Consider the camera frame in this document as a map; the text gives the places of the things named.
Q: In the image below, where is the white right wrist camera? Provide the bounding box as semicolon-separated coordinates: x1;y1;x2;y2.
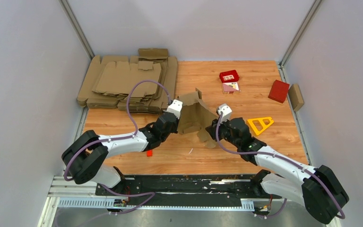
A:
216;104;233;123

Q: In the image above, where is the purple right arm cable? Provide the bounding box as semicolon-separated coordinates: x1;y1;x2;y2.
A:
215;113;346;220

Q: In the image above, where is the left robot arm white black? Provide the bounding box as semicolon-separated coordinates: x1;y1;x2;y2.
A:
61;112;180;195

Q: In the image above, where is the aluminium frame rail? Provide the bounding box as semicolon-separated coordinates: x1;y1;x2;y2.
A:
37;176;334;227

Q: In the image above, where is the clear case with shapes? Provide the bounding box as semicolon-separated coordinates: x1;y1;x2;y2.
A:
222;82;240;94

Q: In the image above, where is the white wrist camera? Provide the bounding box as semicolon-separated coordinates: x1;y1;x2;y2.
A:
216;104;233;123
166;99;183;119

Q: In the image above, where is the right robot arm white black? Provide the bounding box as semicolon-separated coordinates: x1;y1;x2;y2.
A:
206;118;349;224

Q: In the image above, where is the red plastic basket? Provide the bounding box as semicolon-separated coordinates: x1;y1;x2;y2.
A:
219;70;240;83

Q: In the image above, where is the small brown cardboard box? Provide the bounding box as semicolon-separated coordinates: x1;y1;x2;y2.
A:
288;84;304;112

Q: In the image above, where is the small red block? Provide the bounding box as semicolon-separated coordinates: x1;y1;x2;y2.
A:
147;150;153;157

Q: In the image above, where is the red box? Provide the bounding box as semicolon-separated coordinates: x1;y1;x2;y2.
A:
268;80;290;103

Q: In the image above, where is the yellow triangular plastic frame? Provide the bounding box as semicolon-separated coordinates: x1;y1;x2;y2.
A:
246;117;274;136

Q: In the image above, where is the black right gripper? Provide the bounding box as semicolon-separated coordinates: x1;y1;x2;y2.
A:
205;116;240;148

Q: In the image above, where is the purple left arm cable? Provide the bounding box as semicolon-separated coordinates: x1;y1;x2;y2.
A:
63;79;173;215

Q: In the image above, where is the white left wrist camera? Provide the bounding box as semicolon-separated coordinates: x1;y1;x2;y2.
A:
166;99;183;119

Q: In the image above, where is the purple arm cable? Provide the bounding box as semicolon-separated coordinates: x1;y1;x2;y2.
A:
215;113;346;220
63;79;173;215

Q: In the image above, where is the stack of flat cardboard blanks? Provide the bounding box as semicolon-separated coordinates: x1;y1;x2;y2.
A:
77;48;178;114

